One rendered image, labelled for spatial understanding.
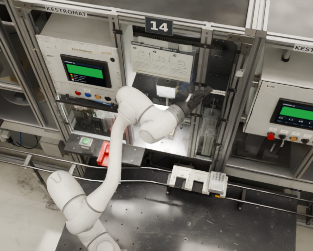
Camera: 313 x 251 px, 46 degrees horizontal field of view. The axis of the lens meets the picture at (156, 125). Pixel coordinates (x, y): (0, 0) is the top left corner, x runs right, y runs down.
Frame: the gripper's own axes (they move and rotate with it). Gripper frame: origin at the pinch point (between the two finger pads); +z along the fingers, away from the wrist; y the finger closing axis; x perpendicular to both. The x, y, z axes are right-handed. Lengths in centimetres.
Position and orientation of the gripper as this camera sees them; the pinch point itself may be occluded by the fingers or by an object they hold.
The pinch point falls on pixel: (205, 91)
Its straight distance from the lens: 178.0
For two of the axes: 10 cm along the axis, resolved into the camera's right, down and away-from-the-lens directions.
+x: -7.3, -5.5, 4.1
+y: 0.9, -6.7, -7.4
